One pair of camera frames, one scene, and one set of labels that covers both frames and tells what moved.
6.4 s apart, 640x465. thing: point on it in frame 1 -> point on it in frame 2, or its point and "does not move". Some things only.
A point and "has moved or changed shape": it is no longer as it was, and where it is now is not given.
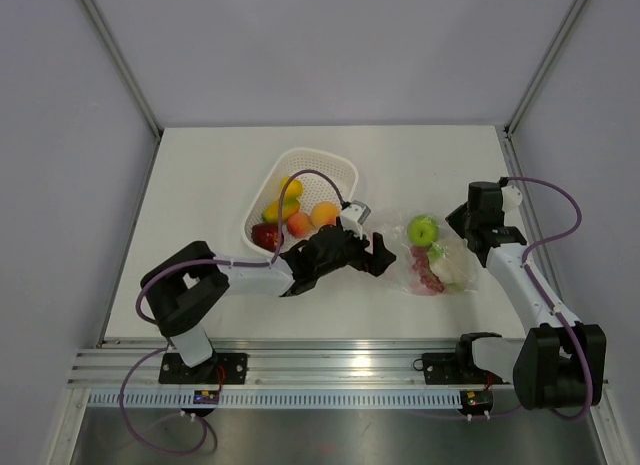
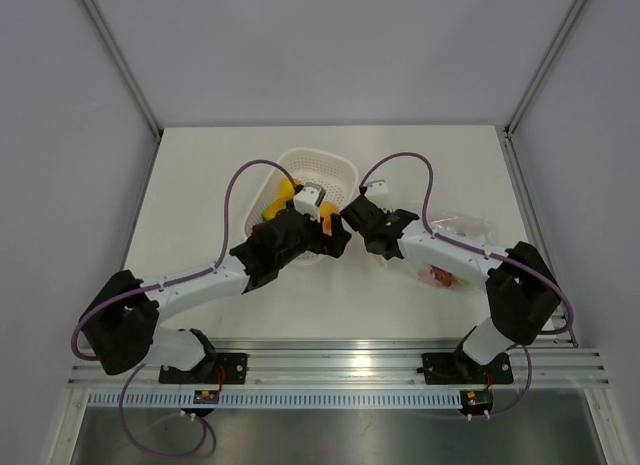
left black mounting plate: (220, 369) does not move
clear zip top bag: (432, 255) has moved or changed shape
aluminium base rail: (273, 363) does not move
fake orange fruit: (324, 213) does not move
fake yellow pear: (294, 188) does not move
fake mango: (290, 208) does not move
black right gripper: (454, 220) -> (388, 213)
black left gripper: (371, 263) -> (329, 245)
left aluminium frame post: (120, 59) does not move
